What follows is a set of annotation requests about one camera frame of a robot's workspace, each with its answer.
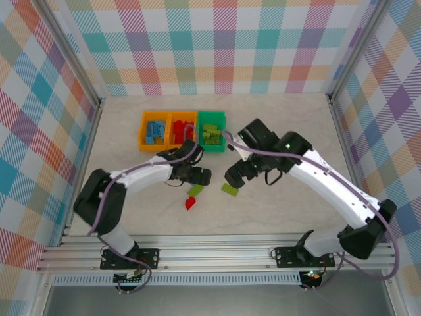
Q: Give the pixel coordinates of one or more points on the small circuit board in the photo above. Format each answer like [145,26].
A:
[314,276]
[133,274]

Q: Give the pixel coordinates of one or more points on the aluminum frame post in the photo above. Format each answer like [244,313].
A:
[356,49]
[73,49]

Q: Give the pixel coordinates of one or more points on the aluminum side rail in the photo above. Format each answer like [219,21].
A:
[84,164]
[351,164]

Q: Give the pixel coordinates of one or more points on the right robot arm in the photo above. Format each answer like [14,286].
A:
[329,184]

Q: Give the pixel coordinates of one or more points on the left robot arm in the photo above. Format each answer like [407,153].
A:
[141,174]

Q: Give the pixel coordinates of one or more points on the green plastic bin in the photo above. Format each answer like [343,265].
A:
[210,115]

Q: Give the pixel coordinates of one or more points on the green lego brick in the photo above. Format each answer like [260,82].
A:
[213,133]
[196,190]
[209,127]
[229,191]
[208,140]

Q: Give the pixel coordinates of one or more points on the orange plastic bin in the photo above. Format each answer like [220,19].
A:
[154,148]
[184,115]

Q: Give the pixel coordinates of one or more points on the aluminum extrusion base rail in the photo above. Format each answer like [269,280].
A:
[213,253]

